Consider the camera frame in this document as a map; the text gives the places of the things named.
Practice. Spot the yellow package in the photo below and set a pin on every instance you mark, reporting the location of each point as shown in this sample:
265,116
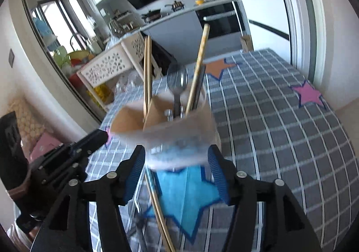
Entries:
103,93

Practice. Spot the red basin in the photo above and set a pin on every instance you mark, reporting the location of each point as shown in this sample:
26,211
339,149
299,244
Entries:
75,77

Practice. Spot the grey wall switch panel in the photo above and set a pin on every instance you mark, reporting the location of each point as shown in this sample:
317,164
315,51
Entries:
11,58

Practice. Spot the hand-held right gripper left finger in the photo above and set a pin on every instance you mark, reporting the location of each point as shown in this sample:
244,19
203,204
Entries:
136,173

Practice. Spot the cardboard box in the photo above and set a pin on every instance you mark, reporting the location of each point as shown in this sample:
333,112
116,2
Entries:
246,43

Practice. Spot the cream plastic utensil holder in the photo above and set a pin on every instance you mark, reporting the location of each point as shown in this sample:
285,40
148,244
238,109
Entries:
174,134

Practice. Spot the cream plastic trolley cart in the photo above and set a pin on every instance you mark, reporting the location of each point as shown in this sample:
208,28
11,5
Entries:
109,64

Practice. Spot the green yellow basin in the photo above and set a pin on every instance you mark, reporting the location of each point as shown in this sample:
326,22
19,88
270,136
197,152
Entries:
70,57

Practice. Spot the metal cooking pot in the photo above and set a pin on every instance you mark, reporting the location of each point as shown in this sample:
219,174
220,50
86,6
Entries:
175,6

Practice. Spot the black wok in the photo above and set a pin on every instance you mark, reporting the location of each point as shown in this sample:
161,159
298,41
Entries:
151,15

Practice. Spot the bag of white balls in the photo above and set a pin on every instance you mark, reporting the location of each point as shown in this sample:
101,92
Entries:
25,117

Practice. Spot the grey checked star tablecloth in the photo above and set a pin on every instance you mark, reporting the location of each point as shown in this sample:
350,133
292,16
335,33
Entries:
266,128

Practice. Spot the white fridge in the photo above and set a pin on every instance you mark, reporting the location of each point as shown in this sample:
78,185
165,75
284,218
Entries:
266,2

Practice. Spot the person's left hand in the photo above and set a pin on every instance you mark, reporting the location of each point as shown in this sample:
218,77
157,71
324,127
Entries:
19,184

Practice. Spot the kitchen faucet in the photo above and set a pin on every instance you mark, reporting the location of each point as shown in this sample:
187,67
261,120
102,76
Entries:
78,40

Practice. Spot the clear plastic bag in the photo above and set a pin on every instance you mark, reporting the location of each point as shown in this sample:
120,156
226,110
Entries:
129,83

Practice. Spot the black built-in oven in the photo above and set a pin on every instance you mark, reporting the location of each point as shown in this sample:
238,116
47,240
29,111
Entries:
218,20

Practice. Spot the yellow bowl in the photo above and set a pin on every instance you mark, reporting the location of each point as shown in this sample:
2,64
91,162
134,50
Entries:
199,2

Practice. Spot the black plastic utensil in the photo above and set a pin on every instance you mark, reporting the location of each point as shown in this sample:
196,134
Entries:
199,89

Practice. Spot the countertop spice rack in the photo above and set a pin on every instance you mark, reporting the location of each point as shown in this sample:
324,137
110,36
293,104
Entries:
123,23

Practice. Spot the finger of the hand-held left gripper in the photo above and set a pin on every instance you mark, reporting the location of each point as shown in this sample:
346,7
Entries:
92,139

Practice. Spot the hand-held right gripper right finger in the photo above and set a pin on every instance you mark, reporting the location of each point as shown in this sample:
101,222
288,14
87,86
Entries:
220,179

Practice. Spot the hanging blue bag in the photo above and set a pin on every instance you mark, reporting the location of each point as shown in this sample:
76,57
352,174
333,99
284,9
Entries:
43,30

